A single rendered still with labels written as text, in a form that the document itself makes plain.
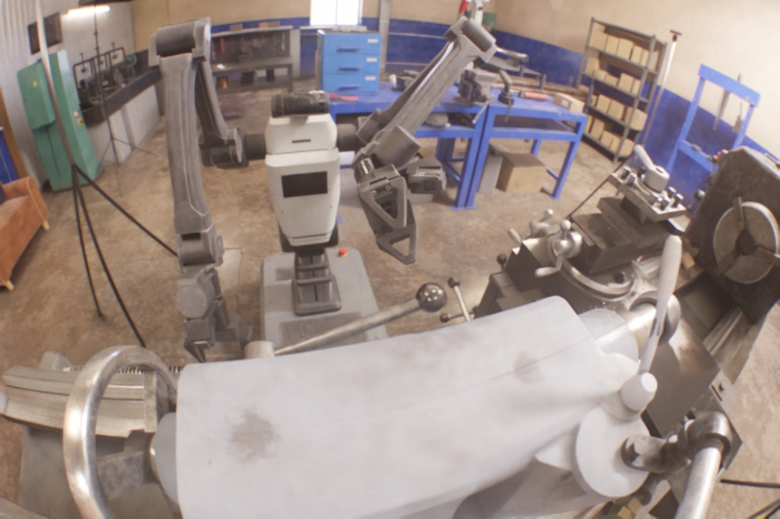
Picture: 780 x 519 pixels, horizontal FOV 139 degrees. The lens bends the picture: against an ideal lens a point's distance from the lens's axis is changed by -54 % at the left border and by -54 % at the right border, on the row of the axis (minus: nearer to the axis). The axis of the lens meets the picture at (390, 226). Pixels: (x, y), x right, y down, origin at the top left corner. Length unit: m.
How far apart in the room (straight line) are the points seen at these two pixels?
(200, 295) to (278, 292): 0.98
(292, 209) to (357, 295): 0.59
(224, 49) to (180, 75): 3.68
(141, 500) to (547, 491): 0.71
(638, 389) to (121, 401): 0.79
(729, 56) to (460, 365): 4.90
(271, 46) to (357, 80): 2.27
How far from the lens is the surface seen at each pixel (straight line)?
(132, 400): 0.73
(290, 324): 1.39
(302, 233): 1.10
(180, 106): 0.59
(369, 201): 0.42
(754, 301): 1.48
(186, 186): 0.58
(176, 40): 0.61
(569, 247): 0.72
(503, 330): 0.30
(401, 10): 7.50
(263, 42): 4.19
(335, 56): 2.02
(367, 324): 0.36
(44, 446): 1.02
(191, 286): 0.55
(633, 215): 0.86
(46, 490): 1.00
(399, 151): 0.52
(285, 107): 0.90
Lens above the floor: 1.39
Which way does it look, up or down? 38 degrees down
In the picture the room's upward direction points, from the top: 6 degrees clockwise
